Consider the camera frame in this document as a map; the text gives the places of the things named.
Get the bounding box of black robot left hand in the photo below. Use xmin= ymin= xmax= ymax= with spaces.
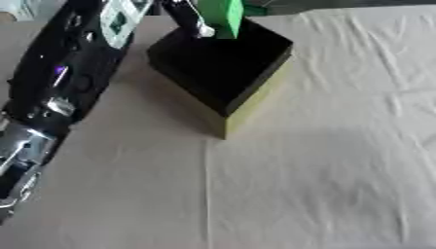
xmin=160 ymin=0 xmax=218 ymax=40

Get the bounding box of green rectangular block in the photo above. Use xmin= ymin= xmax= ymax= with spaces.
xmin=194 ymin=0 xmax=247 ymax=40

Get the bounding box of tan cardboard box black inside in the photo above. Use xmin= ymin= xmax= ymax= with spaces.
xmin=144 ymin=17 xmax=297 ymax=141

